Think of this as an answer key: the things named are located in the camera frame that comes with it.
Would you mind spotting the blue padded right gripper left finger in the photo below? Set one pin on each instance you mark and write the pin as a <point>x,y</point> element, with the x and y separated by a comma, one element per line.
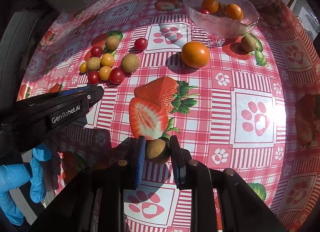
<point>138,159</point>

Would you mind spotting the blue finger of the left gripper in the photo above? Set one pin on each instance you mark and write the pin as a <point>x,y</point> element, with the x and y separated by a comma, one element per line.
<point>75,90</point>

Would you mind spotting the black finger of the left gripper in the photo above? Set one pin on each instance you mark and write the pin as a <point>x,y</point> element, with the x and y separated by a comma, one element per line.
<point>94,94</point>

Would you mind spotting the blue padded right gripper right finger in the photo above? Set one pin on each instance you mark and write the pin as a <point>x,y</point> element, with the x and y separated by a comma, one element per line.
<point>178,163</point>

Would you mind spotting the blue gloved left hand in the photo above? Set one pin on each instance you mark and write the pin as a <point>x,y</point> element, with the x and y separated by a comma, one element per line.
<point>15,175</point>

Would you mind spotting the red cherry tomato cluster bottom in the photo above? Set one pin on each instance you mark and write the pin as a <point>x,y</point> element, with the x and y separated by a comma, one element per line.
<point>93,78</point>

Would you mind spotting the red cherry tomato cluster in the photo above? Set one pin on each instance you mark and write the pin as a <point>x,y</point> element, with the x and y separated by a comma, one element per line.
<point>117,76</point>
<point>96,51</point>
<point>93,78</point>

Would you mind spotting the yellow cherry tomato cluster lower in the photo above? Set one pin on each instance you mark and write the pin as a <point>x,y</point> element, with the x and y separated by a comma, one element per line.
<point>104,73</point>

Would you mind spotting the yellow cherry tomato cluster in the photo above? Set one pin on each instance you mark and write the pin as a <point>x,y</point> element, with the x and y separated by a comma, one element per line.
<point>108,60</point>
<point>104,73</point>

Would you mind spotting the small yellow tomato cluster left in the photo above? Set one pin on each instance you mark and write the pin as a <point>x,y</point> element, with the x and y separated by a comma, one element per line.
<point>83,68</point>

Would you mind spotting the red cherry tomato cluster right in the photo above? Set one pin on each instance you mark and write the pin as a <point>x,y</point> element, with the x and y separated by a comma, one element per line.
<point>117,76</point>

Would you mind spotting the brown longan cluster centre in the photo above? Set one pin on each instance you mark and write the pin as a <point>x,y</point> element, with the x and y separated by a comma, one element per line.
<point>93,64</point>

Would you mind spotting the brown longan cluster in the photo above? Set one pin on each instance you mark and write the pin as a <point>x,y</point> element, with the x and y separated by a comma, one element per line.
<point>130,63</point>
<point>93,64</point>
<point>112,42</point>

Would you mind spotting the yellow cherry tomato cluster upper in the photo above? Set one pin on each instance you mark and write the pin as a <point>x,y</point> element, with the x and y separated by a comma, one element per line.
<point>108,60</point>

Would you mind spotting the red cherry tomato cluster top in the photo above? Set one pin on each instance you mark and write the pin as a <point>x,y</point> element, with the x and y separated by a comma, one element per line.
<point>96,51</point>

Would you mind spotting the brown longan cluster right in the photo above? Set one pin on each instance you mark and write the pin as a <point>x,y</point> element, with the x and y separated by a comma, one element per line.
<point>130,63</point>

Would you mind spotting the brown longan cluster top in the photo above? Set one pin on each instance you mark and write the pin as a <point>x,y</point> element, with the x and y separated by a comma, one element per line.
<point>112,42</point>

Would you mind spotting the lone red cherry tomato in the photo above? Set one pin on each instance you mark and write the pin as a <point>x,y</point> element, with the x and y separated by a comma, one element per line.
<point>141,44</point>

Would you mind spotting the red checkered fruit tablecloth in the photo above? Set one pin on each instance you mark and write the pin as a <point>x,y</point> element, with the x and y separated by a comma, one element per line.
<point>249,112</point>

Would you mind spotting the smooth orange mandarin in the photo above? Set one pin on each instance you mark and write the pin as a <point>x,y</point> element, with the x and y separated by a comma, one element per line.
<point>195,54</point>

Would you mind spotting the red cherry tomato in bowl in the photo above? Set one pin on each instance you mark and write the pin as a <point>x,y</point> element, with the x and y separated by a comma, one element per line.
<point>204,11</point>

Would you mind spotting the clear glass bowl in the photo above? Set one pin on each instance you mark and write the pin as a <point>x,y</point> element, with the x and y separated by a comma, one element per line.
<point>219,24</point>

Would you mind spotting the orange mandarin in bowl left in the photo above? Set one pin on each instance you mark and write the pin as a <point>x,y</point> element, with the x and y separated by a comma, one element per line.
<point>211,5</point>

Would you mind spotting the orange mandarin in bowl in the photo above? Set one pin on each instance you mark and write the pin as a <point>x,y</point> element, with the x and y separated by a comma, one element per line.
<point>211,5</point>
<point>233,11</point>

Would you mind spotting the orange mandarin in bowl right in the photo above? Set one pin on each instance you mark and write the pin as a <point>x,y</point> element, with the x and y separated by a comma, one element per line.
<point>233,11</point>

